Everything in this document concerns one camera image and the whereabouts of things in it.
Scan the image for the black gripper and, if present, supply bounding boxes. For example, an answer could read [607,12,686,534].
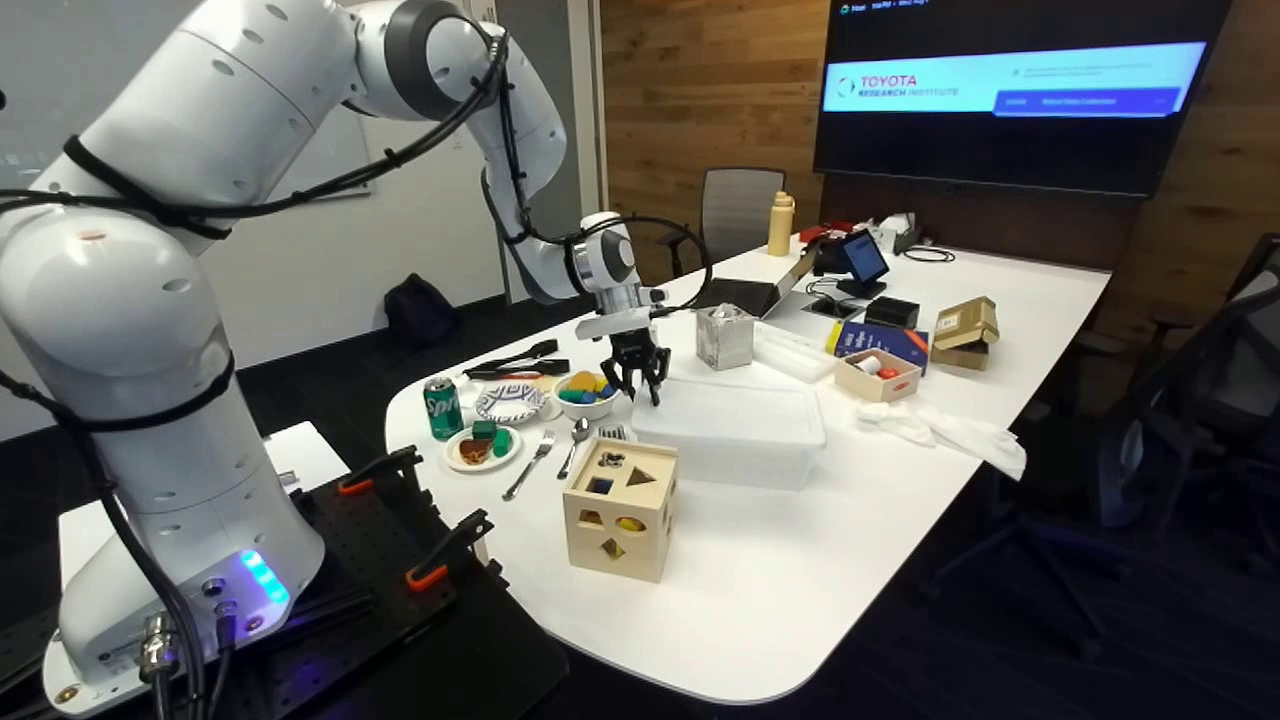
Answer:
[602,316,672,412]

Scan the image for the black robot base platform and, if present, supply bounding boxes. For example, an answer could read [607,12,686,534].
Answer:
[196,451,565,720]

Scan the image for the clear plastic container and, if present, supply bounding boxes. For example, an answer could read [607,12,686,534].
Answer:
[637,428,819,496]

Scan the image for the bowl of colourful toys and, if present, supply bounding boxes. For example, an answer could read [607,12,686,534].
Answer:
[554,369,627,424]

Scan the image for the silver spoon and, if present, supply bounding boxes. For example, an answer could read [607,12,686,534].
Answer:
[554,415,595,485]

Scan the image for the black utensil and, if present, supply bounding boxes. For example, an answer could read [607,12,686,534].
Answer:
[470,357,577,389]

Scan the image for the black tongs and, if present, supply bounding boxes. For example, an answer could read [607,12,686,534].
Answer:
[459,336,565,380]

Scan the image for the white patterned plate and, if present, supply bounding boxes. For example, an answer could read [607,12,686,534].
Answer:
[473,380,554,434]

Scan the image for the wooden shape sorter cube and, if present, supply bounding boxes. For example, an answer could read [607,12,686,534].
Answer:
[559,435,686,589]

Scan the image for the silver fork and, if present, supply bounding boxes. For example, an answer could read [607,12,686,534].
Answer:
[500,435,556,504]

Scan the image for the black notebook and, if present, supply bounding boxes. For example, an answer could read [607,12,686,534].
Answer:
[689,275,788,319]

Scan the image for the small white plate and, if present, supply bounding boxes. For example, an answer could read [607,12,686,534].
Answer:
[442,422,528,475]

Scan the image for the clear plastic tray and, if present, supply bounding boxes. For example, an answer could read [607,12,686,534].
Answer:
[754,319,845,389]

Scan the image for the green soda can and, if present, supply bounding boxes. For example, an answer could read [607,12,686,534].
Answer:
[419,377,470,446]

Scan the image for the grey office chair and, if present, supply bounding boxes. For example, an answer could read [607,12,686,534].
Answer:
[665,163,792,279]

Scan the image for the yellow mustard bottle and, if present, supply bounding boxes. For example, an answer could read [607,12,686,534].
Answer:
[763,189,799,259]

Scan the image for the black bag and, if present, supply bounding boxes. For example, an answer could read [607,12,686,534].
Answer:
[382,272,459,354]

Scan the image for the small wooden tray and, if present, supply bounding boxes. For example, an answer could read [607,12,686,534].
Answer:
[834,348,926,407]

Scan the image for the blue box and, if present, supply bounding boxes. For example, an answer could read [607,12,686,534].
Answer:
[827,316,931,377]

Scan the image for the tablet on stand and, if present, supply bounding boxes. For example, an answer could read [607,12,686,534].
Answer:
[837,228,898,303]

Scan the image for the small black box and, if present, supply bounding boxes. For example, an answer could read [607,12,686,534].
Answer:
[861,294,926,331]

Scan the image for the white crumpled cloth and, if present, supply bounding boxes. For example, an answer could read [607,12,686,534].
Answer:
[864,207,926,258]

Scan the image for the white plastic bag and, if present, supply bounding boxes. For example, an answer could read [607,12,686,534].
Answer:
[852,395,1034,485]

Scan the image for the gold cardboard box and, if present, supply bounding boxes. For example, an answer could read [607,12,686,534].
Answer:
[928,294,1006,377]

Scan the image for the black office chair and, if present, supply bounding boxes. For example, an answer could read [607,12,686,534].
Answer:
[1038,231,1280,593]

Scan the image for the black clamp orange handle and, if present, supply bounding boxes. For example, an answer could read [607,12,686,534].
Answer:
[291,441,428,513]
[395,504,498,596]

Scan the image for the black cable loop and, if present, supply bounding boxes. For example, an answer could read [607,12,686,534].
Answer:
[891,236,960,269]

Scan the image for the wall television screen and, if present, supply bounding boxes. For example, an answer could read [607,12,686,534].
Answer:
[811,0,1237,205]

